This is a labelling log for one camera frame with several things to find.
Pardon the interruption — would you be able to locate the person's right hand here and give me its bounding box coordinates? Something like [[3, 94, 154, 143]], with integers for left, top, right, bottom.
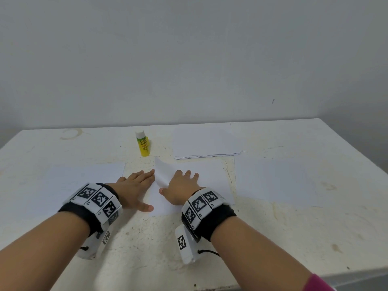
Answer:
[[158, 169, 203, 207]]

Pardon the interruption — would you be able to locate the person's left hand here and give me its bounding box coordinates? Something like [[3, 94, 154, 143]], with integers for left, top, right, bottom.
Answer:
[[107, 169, 156, 213]]

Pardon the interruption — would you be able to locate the glued white paper sheet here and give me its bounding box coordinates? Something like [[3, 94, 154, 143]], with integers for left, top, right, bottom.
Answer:
[[170, 123, 244, 161], [142, 155, 235, 217]]

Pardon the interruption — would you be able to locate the yellow glue stick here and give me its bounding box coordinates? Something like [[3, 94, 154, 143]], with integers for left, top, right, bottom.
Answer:
[[135, 130, 152, 158]]

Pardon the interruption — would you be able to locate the stack of white paper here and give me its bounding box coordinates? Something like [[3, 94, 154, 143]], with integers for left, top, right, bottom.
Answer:
[[27, 162, 127, 217], [233, 155, 323, 207]]

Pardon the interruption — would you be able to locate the person's right forearm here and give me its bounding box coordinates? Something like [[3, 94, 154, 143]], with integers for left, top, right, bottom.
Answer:
[[209, 215, 314, 291]]

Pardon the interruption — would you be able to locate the person's left forearm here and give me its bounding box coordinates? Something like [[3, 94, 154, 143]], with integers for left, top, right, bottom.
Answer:
[[0, 211, 91, 291]]

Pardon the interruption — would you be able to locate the black marker wristband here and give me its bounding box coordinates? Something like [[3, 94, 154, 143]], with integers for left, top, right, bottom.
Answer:
[[57, 181, 124, 236], [180, 186, 238, 243]]

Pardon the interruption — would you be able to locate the pink sleeve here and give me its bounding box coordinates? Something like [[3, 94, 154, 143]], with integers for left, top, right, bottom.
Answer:
[[301, 273, 336, 291]]

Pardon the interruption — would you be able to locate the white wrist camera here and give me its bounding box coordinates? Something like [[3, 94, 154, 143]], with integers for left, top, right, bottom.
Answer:
[[76, 228, 114, 261], [174, 221, 202, 266]]

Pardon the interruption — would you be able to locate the black cable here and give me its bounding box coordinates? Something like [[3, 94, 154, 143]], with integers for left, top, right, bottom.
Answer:
[[196, 248, 223, 259]]

